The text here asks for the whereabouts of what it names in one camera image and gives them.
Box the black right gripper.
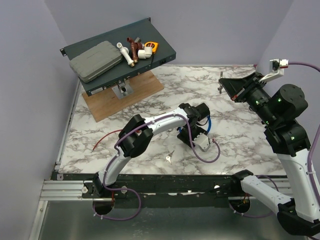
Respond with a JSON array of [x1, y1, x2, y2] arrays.
[[219, 70, 278, 126]]

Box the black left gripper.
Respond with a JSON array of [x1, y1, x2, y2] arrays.
[[177, 125, 207, 149]]

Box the blue cable lock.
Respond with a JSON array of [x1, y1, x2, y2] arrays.
[[177, 116, 213, 133]]

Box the silver key ring bunch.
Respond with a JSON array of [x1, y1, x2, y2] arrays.
[[217, 71, 225, 95]]

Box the red cable seal lock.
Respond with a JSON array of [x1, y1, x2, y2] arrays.
[[91, 129, 122, 152]]

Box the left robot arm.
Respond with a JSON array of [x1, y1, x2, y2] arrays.
[[92, 103, 210, 198]]

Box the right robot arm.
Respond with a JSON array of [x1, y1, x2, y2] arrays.
[[218, 72, 320, 237]]

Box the white pvc elbow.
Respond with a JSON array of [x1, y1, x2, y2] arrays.
[[137, 46, 153, 60]]

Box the silver keys on table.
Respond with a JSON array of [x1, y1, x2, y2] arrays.
[[165, 150, 175, 164]]

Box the dark teal rack shelf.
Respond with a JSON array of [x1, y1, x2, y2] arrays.
[[60, 18, 176, 96]]

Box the wooden board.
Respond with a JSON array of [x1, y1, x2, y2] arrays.
[[82, 71, 164, 122]]

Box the yellow tape measure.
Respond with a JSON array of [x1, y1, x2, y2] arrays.
[[144, 41, 159, 54]]

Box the brown pipe valve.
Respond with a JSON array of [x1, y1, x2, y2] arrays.
[[126, 37, 144, 63]]

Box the white pvc pipe fitting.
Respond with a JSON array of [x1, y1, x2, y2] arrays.
[[116, 42, 135, 67]]

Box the grey plastic tool case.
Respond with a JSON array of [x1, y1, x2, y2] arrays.
[[69, 41, 123, 83]]

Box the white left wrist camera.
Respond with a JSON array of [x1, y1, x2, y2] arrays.
[[194, 133, 211, 152]]

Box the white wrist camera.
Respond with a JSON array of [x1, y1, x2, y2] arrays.
[[259, 58, 289, 84], [194, 133, 211, 152]]

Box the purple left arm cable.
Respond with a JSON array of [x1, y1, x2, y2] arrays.
[[93, 113, 221, 221]]

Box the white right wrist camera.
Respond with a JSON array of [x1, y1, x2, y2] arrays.
[[259, 58, 289, 84]]

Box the metal shelf stand bracket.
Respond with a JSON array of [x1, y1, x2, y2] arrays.
[[111, 83, 134, 99]]

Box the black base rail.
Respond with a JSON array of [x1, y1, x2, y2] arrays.
[[82, 174, 246, 208]]

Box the aluminium extrusion rail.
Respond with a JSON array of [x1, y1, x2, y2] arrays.
[[39, 180, 89, 201]]

